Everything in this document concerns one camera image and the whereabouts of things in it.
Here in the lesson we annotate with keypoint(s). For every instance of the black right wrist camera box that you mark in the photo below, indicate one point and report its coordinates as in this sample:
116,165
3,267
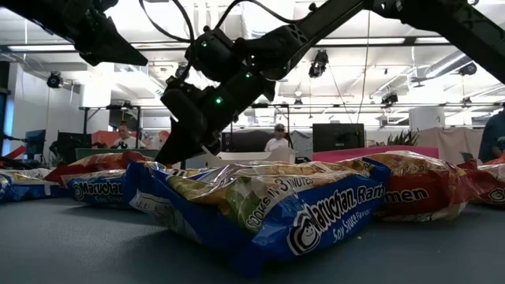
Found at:
185,106

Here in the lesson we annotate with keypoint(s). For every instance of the beige cloth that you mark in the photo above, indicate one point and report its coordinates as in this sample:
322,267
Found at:
453,142

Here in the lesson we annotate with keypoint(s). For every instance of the small green plant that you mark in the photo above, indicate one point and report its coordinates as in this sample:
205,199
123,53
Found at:
56,161

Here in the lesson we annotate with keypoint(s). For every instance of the white plastic bin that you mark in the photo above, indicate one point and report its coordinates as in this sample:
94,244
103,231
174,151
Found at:
252,155

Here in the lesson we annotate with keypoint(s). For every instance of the blue-lit monitor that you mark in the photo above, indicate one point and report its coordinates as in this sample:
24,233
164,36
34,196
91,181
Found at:
35,142

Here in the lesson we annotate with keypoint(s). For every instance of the grey cloth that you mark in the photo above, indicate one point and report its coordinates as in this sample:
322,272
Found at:
301,142

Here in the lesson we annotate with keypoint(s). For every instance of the spiky green potted plant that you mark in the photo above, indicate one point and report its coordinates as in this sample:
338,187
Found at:
402,140

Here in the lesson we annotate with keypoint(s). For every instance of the long grey horizontal rail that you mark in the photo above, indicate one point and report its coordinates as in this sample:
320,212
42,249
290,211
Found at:
434,105

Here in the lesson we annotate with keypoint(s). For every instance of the green plastic bin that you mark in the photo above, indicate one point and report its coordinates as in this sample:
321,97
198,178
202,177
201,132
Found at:
84,153

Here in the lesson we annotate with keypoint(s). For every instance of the person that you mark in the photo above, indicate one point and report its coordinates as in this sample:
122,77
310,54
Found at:
276,144
493,134
126,142

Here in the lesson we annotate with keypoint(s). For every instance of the red bar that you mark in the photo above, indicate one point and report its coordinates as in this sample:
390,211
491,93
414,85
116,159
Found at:
13,153

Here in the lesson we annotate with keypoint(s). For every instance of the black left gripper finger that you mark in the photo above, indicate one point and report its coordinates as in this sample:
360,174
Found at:
110,49

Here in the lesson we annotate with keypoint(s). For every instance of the red cloth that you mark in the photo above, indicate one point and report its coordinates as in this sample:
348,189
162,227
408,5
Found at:
102,138

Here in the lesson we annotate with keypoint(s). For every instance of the red beef noodle pack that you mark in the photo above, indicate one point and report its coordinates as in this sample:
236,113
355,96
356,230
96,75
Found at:
426,185
487,185
98,163

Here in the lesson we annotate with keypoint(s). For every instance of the silver ventilation duct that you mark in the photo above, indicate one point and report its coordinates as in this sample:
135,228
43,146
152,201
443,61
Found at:
450,65

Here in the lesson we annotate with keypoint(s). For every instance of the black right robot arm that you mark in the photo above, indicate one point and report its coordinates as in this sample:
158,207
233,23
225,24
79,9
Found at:
335,19

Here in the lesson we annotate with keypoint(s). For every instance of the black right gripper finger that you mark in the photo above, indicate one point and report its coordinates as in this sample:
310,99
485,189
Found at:
185,146

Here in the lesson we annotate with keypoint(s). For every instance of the floral patterned cloth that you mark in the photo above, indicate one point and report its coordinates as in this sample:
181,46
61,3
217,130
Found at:
152,140

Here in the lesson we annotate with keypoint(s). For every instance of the black metal workstation frame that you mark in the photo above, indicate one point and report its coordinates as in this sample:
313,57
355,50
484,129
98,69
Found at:
118,106

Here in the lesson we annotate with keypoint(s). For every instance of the black ceiling-mounted camera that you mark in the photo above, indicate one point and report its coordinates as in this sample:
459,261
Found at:
468,69
318,65
181,72
390,98
54,80
298,102

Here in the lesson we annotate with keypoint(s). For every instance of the white column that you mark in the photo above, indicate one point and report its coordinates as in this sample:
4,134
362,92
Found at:
426,118

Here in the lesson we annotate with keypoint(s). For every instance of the long ceiling light strip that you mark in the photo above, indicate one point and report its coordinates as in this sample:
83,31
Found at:
363,41
39,47
432,39

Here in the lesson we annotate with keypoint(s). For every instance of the white hanging box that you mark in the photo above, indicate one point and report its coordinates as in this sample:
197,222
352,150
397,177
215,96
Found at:
94,94

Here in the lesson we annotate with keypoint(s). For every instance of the orange chicken noodle pack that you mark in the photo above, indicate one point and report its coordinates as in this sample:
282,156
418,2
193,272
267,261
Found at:
498,161

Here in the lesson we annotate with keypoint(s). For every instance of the pink plastic bin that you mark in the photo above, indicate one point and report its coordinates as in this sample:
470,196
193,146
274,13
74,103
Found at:
375,154

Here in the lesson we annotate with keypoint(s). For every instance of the grey laptop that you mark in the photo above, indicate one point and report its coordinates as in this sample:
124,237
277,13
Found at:
466,157

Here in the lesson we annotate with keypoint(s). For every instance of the black monitor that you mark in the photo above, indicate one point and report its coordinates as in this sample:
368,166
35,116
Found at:
73,144
338,138

